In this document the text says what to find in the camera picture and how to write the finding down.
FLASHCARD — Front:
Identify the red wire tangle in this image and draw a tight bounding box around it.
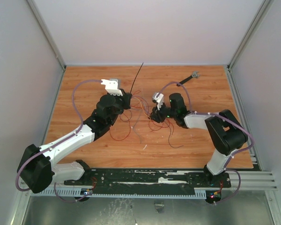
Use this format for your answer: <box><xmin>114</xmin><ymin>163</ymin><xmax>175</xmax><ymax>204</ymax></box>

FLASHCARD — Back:
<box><xmin>109</xmin><ymin>90</ymin><xmax>176</xmax><ymax>141</ymax></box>

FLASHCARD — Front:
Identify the black zip tie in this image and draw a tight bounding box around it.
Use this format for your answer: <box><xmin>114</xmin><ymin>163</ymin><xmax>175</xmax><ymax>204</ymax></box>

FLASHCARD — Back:
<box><xmin>130</xmin><ymin>62</ymin><xmax>144</xmax><ymax>94</ymax></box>

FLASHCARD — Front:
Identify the yellow wire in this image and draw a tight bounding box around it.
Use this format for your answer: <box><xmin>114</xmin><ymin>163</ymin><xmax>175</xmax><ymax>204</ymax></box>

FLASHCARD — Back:
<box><xmin>133</xmin><ymin>96</ymin><xmax>155</xmax><ymax>118</ymax></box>

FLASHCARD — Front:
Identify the purple dark wire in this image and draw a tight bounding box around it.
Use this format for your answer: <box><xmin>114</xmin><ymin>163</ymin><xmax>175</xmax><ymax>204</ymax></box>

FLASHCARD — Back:
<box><xmin>167</xmin><ymin>126</ymin><xmax>185</xmax><ymax>149</ymax></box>

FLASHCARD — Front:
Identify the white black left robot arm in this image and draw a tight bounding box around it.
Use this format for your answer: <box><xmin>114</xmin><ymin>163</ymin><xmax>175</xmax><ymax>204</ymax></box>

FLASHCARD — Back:
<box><xmin>15</xmin><ymin>89</ymin><xmax>132</xmax><ymax>194</ymax></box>

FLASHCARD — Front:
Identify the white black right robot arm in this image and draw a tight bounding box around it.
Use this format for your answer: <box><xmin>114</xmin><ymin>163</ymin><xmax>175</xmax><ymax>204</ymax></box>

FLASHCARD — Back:
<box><xmin>150</xmin><ymin>92</ymin><xmax>249</xmax><ymax>187</ymax></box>

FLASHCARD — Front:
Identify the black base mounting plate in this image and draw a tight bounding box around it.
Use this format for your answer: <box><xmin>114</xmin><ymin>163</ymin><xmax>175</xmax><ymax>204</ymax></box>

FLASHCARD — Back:
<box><xmin>64</xmin><ymin>168</ymin><xmax>231</xmax><ymax>194</ymax></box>

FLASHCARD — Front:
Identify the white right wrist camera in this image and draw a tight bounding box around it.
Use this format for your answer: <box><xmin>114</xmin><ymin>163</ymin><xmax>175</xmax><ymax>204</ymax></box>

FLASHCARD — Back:
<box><xmin>152</xmin><ymin>92</ymin><xmax>164</xmax><ymax>110</ymax></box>

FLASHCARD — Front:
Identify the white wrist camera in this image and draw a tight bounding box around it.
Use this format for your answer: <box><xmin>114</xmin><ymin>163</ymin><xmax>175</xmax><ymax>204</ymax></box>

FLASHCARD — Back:
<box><xmin>101</xmin><ymin>78</ymin><xmax>123</xmax><ymax>96</ymax></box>
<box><xmin>152</xmin><ymin>92</ymin><xmax>164</xmax><ymax>110</ymax></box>

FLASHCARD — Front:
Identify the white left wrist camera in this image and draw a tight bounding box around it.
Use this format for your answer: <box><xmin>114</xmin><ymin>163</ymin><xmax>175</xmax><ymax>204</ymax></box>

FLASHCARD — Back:
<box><xmin>101</xmin><ymin>78</ymin><xmax>123</xmax><ymax>96</ymax></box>

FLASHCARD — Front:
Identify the adjustable wrench black handle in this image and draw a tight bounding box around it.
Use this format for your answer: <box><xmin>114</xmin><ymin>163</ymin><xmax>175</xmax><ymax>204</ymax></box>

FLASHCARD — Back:
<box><xmin>179</xmin><ymin>71</ymin><xmax>200</xmax><ymax>85</ymax></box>

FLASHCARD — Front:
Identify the grey slotted cable duct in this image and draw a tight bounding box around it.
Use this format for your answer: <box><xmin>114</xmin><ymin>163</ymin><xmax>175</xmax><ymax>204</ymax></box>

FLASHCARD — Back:
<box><xmin>31</xmin><ymin>187</ymin><xmax>207</xmax><ymax>199</ymax></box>

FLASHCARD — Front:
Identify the aluminium frame rail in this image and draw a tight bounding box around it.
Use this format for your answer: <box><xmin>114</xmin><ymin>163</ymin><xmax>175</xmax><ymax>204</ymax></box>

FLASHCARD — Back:
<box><xmin>227</xmin><ymin>171</ymin><xmax>278</xmax><ymax>191</ymax></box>

